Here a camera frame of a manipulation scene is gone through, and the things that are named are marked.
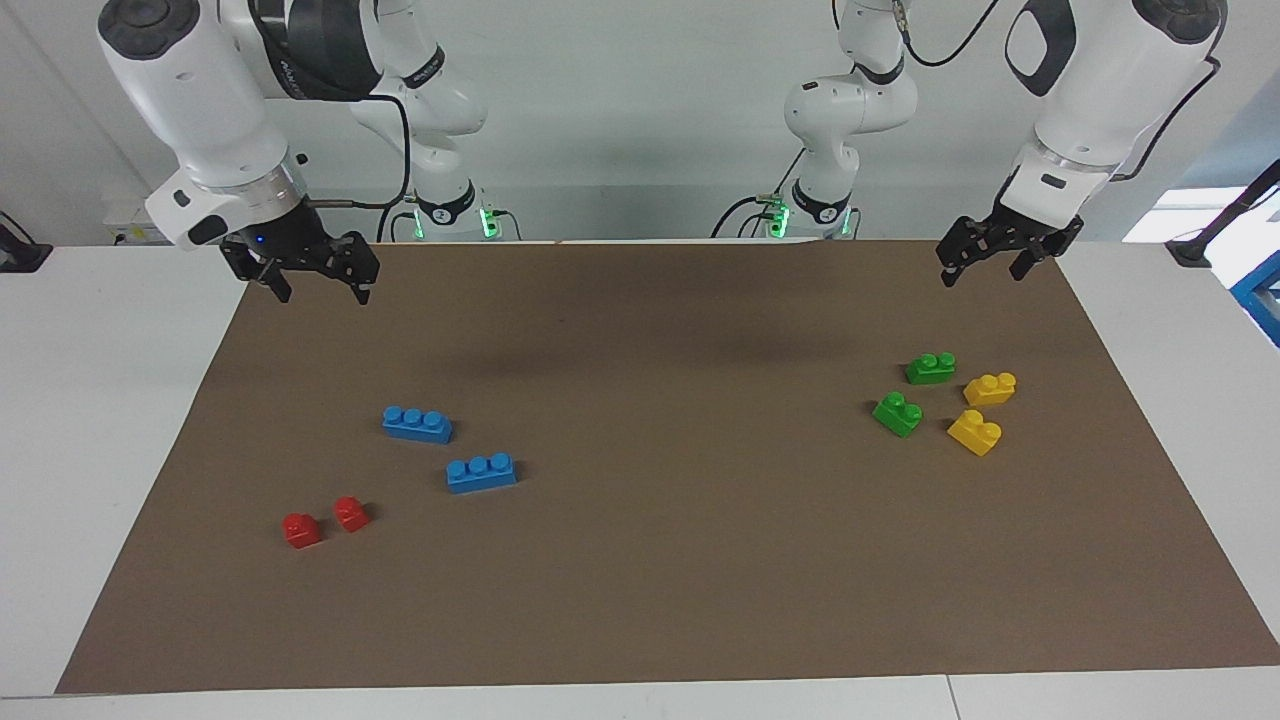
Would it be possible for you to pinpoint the yellow two-stud toy block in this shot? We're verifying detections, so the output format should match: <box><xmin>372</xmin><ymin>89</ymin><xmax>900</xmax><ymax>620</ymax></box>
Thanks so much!
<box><xmin>963</xmin><ymin>372</ymin><xmax>1019</xmax><ymax>408</ymax></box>
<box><xmin>947</xmin><ymin>409</ymin><xmax>1004</xmax><ymax>458</ymax></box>

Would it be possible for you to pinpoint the black left arm gripper cable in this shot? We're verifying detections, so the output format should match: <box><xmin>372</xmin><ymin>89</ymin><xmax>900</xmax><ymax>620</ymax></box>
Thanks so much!
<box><xmin>895</xmin><ymin>0</ymin><xmax>1224</xmax><ymax>184</ymax></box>

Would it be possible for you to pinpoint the black clamp foot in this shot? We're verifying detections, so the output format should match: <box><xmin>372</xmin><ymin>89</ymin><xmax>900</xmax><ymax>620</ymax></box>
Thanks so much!
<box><xmin>0</xmin><ymin>212</ymin><xmax>54</xmax><ymax>274</ymax></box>

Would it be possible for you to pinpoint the blue frame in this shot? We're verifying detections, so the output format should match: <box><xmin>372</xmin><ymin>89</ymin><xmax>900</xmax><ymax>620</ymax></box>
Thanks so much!
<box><xmin>1230</xmin><ymin>250</ymin><xmax>1280</xmax><ymax>349</ymax></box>

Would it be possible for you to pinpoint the black arm gripper cable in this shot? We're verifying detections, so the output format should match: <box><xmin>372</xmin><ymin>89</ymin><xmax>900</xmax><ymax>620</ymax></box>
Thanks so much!
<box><xmin>300</xmin><ymin>90</ymin><xmax>414</xmax><ymax>214</ymax></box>
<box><xmin>895</xmin><ymin>0</ymin><xmax>1224</xmax><ymax>184</ymax></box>

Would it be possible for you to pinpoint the green two-stud toy block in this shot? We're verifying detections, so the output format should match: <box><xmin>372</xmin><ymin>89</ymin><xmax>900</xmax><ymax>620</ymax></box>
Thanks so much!
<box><xmin>872</xmin><ymin>391</ymin><xmax>926</xmax><ymax>440</ymax></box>
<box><xmin>905</xmin><ymin>352</ymin><xmax>958</xmax><ymax>387</ymax></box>

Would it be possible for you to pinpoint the black arm base cable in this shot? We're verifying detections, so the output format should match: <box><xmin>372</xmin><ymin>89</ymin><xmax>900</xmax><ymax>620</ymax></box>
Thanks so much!
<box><xmin>710</xmin><ymin>150</ymin><xmax>807</xmax><ymax>240</ymax></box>
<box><xmin>375</xmin><ymin>193</ymin><xmax>522</xmax><ymax>243</ymax></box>

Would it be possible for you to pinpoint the black right arm gripper cable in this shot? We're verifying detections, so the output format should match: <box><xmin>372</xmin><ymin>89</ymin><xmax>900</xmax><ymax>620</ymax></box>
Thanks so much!
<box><xmin>300</xmin><ymin>90</ymin><xmax>414</xmax><ymax>214</ymax></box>

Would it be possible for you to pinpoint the black left arm base cable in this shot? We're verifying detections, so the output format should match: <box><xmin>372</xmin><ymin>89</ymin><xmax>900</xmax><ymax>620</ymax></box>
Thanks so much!
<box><xmin>710</xmin><ymin>150</ymin><xmax>807</xmax><ymax>240</ymax></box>

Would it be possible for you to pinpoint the black clamp stand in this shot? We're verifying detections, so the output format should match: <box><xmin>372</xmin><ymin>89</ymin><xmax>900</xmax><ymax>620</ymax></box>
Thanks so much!
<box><xmin>1165</xmin><ymin>160</ymin><xmax>1280</xmax><ymax>269</ymax></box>

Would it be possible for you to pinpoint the white wall socket box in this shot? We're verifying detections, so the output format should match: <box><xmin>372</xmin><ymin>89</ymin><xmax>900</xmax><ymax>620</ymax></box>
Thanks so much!
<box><xmin>104</xmin><ymin>200</ymin><xmax>171</xmax><ymax>247</ymax></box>

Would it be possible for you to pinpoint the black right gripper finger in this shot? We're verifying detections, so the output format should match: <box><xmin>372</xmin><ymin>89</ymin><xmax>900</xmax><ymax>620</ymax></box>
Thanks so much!
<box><xmin>322</xmin><ymin>231</ymin><xmax>382</xmax><ymax>307</ymax></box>
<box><xmin>219</xmin><ymin>238</ymin><xmax>294</xmax><ymax>305</ymax></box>

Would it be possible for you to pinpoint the brown table mat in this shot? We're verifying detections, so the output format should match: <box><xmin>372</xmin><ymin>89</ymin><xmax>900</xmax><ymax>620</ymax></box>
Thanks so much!
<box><xmin>55</xmin><ymin>240</ymin><xmax>1280</xmax><ymax>695</ymax></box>

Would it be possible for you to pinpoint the black right arm base cable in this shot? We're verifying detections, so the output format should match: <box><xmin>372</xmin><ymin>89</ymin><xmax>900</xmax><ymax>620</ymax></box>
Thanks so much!
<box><xmin>375</xmin><ymin>193</ymin><xmax>522</xmax><ymax>243</ymax></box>

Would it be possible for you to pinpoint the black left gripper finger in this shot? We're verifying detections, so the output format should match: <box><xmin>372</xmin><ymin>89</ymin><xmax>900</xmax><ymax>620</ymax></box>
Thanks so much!
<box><xmin>1008</xmin><ymin>222</ymin><xmax>1085</xmax><ymax>283</ymax></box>
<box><xmin>936</xmin><ymin>216</ymin><xmax>1002</xmax><ymax>290</ymax></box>

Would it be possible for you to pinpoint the blue three-stud toy block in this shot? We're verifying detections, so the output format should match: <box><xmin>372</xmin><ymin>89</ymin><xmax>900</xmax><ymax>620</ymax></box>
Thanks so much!
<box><xmin>382</xmin><ymin>405</ymin><xmax>455</xmax><ymax>446</ymax></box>
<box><xmin>446</xmin><ymin>453</ymin><xmax>519</xmax><ymax>496</ymax></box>

